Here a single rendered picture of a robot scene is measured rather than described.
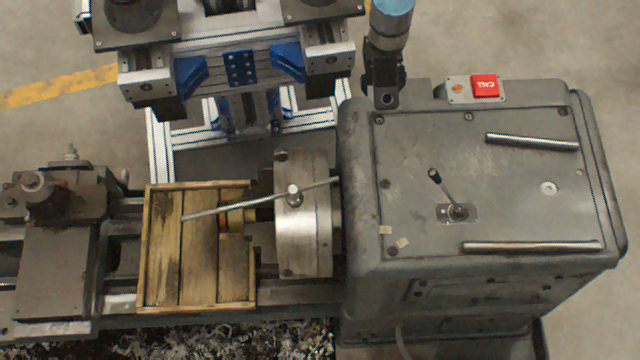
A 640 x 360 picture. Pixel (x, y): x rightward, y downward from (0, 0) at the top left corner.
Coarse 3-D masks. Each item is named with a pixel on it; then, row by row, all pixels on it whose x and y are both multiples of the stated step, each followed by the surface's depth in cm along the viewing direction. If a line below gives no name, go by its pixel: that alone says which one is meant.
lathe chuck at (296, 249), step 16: (288, 160) 149; (304, 160) 149; (288, 176) 145; (304, 176) 145; (304, 192) 144; (288, 208) 143; (304, 208) 143; (288, 224) 143; (304, 224) 143; (288, 240) 144; (304, 240) 144; (288, 256) 145; (304, 256) 146; (304, 272) 150
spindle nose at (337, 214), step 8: (336, 168) 157; (336, 184) 151; (336, 192) 149; (336, 200) 149; (336, 208) 148; (336, 216) 148; (336, 224) 149; (336, 232) 149; (336, 240) 150; (336, 248) 152
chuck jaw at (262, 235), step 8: (248, 224) 155; (256, 224) 155; (264, 224) 155; (272, 224) 155; (248, 232) 154; (256, 232) 154; (264, 232) 154; (272, 232) 154; (248, 240) 156; (256, 240) 153; (264, 240) 153; (272, 240) 153; (256, 248) 153; (264, 248) 152; (272, 248) 152; (264, 256) 151; (272, 256) 151; (264, 264) 150; (272, 264) 150; (280, 272) 151; (288, 272) 151
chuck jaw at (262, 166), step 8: (280, 160) 150; (264, 168) 150; (272, 168) 150; (264, 176) 151; (272, 176) 151; (256, 184) 153; (264, 184) 152; (272, 184) 152; (248, 192) 155; (256, 192) 153; (264, 192) 153; (272, 192) 153; (272, 200) 154; (248, 208) 155; (256, 208) 155
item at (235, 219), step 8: (224, 200) 157; (232, 200) 156; (240, 200) 155; (240, 208) 154; (216, 216) 154; (224, 216) 154; (232, 216) 154; (240, 216) 153; (248, 216) 155; (256, 216) 161; (224, 224) 155; (232, 224) 154; (240, 224) 154; (232, 232) 156; (240, 232) 157
